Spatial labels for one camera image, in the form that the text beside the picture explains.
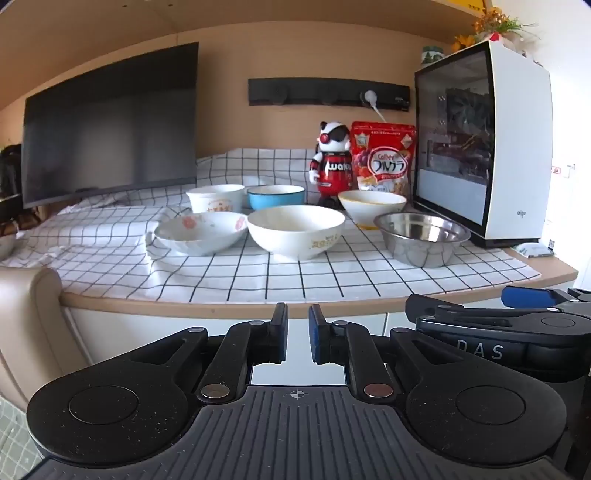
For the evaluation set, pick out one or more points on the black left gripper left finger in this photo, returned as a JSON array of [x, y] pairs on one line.
[[135, 405]]

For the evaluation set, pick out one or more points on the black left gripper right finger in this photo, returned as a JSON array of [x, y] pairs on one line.
[[458, 405]]

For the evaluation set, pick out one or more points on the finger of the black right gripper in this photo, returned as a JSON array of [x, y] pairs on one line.
[[424, 307], [522, 297]]

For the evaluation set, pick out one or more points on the stainless steel bowl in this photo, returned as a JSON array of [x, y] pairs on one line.
[[421, 240]]

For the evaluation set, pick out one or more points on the yellow rimmed white bowl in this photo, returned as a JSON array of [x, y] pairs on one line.
[[363, 206]]

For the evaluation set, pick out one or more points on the blue enamel bowl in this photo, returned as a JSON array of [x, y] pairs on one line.
[[269, 196]]

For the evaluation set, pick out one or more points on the white printed paper bowl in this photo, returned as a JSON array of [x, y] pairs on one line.
[[216, 198]]

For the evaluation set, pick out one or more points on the small white packet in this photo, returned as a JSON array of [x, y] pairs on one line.
[[533, 250]]

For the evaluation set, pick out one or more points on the beige chair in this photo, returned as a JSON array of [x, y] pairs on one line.
[[38, 343]]

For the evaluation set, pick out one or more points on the white glass PC case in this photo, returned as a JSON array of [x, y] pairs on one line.
[[484, 143]]

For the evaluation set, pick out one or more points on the red Calbee cereal bag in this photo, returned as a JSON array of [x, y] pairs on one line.
[[383, 154]]

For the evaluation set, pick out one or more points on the red panda robot figurine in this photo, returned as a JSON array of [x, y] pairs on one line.
[[331, 168]]

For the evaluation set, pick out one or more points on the floral white shallow bowl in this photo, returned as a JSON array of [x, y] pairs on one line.
[[202, 234]]

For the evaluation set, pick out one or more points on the white checkered tablecloth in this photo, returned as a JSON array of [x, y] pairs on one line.
[[104, 247]]

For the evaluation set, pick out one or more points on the green lidded jar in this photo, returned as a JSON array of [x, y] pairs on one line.
[[431, 54]]

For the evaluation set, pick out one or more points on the yellow flower bouquet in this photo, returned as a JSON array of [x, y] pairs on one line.
[[495, 26]]

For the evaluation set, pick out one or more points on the black flat monitor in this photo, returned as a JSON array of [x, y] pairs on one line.
[[130, 123]]

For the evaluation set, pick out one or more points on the black wall power strip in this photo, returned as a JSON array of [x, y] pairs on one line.
[[327, 92]]

